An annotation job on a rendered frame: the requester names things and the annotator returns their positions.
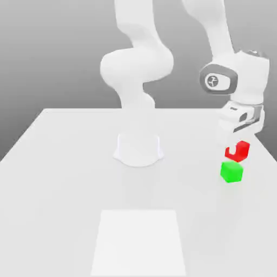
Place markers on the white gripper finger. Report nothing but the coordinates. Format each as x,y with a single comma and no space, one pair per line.
233,147

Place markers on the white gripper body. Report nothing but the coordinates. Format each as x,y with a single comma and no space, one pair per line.
242,133

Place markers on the small red cube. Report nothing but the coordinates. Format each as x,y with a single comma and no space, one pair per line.
242,151

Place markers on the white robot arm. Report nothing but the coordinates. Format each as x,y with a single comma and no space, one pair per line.
138,65

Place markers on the small green cube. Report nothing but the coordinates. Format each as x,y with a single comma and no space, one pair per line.
231,172

